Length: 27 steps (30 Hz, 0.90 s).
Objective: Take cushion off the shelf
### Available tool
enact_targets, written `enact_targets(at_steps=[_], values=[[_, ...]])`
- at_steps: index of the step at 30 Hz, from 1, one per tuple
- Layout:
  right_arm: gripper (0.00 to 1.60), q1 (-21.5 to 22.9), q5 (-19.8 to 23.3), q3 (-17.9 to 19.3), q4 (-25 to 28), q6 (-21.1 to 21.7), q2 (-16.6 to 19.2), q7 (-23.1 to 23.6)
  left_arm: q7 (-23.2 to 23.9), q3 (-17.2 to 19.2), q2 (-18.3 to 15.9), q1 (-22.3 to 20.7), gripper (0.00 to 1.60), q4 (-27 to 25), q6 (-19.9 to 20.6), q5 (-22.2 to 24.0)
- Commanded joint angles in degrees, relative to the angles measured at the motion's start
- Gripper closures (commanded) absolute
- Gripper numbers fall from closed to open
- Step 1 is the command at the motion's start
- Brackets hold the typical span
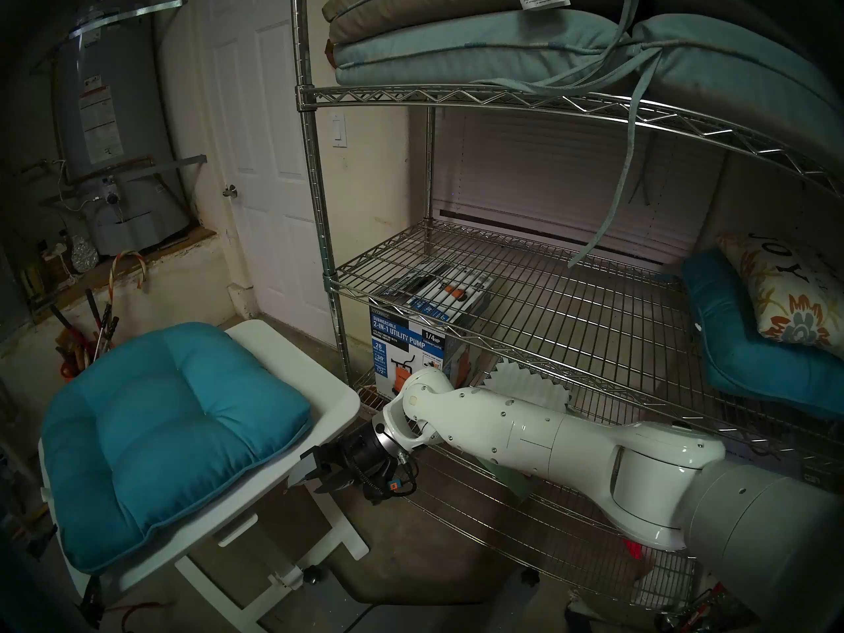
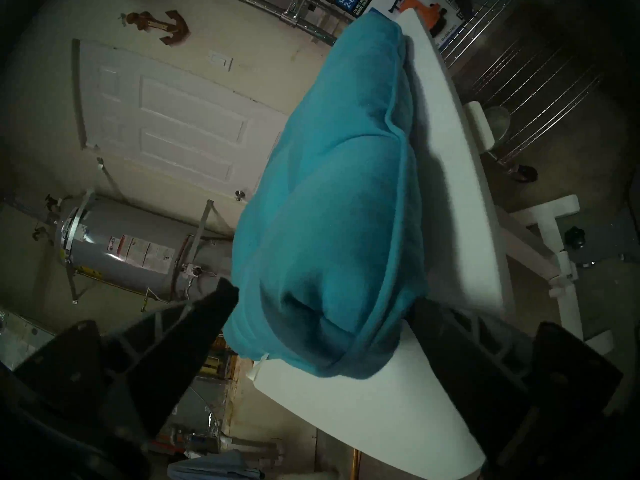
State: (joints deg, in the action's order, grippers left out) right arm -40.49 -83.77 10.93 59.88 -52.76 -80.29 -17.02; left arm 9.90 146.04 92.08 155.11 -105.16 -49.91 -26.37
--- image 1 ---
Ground grey water heater tank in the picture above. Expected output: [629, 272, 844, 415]
[53, 18, 198, 256]

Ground chrome wire shelving rack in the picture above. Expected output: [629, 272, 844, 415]
[290, 0, 844, 629]

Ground striped candy cane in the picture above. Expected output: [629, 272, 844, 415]
[109, 251, 147, 303]

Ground white rolling overbed table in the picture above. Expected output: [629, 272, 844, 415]
[38, 318, 370, 633]

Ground red floor cable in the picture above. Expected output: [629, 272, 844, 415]
[105, 600, 169, 629]

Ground taupe chair cushion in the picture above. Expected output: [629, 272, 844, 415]
[321, 0, 634, 44]

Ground green paper sheet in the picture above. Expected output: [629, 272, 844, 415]
[478, 454, 536, 502]

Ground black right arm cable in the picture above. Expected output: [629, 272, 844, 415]
[356, 450, 420, 505]

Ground white window blinds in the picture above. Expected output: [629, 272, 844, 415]
[432, 107, 726, 263]

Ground white zigzag edged paper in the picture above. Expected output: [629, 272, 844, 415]
[491, 358, 573, 415]

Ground metal heater strap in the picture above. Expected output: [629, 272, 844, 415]
[69, 0, 187, 39]
[46, 154, 207, 200]

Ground teal tufted seat cushion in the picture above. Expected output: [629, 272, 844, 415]
[41, 322, 314, 576]
[681, 246, 844, 418]

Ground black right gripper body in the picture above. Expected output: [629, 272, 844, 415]
[318, 431, 420, 506]

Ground floral print throw pillow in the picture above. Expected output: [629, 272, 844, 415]
[715, 233, 844, 359]

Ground utility pump cardboard box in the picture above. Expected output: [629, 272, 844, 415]
[369, 269, 495, 395]

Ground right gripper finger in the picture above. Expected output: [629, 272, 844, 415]
[287, 448, 322, 489]
[313, 470, 357, 495]

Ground white panel door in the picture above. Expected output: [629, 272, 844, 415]
[198, 0, 340, 346]

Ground crumpled foil lump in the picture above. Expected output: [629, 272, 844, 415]
[71, 236, 100, 273]

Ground light blue chair cushion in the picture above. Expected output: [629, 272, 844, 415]
[567, 0, 844, 270]
[332, 9, 637, 88]

